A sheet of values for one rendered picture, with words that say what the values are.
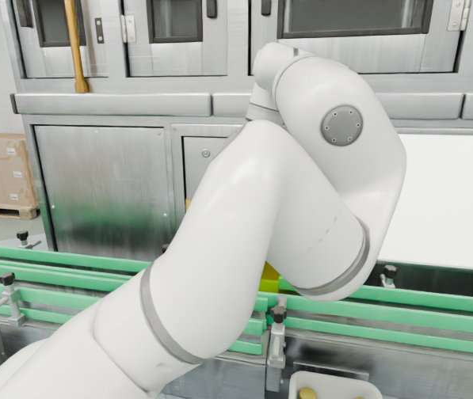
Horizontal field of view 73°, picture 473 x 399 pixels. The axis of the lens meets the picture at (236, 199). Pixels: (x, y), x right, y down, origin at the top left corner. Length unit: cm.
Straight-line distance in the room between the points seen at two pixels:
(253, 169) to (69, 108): 84
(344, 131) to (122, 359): 25
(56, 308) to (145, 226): 32
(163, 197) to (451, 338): 76
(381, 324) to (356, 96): 58
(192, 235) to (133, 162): 76
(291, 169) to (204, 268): 9
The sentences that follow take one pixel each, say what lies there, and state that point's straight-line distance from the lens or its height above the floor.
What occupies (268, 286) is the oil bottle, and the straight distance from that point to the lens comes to 75.
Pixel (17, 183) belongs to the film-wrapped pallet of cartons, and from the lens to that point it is 454.
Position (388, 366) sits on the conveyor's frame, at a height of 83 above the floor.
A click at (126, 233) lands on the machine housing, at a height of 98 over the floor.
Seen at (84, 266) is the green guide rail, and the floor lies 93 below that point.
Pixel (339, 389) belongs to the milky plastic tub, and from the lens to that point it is 77.
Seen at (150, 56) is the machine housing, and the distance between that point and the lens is 92.
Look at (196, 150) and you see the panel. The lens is 83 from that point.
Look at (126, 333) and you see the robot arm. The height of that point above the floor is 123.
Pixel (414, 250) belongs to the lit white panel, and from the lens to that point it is 90.
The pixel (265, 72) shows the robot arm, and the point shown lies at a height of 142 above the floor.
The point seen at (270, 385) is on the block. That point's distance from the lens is 74.
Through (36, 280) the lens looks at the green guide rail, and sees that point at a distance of 98.
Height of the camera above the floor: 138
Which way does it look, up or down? 18 degrees down
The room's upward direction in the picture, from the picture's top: straight up
